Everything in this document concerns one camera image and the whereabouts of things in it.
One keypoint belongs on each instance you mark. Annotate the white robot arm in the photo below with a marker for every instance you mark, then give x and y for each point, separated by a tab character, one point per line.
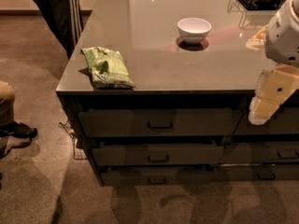
280	40

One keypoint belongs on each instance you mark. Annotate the seated person's leg and shoe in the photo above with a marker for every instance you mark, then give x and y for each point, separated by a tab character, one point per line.
8	125

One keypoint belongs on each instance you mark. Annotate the dark bottom left drawer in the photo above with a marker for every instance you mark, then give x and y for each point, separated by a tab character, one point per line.
156	176

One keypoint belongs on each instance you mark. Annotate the wire rack on floor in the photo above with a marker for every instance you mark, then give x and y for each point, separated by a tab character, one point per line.
78	152

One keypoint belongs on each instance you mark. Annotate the dark cabinet with grey top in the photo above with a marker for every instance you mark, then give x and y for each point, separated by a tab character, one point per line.
219	72

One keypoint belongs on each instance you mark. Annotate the dark top left drawer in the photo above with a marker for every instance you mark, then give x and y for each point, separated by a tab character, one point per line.
159	122

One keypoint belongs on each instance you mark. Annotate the green chip bag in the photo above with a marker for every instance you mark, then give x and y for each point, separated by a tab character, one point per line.
107	68

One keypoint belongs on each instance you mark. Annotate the white ceramic bowl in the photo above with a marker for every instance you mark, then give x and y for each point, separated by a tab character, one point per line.
193	30

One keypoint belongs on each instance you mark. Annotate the dark middle left drawer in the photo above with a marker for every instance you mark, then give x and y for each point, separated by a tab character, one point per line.
157	154

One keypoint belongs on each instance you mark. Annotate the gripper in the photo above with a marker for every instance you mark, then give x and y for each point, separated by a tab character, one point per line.
284	36

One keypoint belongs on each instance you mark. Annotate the dark top right drawer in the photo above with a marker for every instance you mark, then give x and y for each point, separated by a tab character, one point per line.
285	121

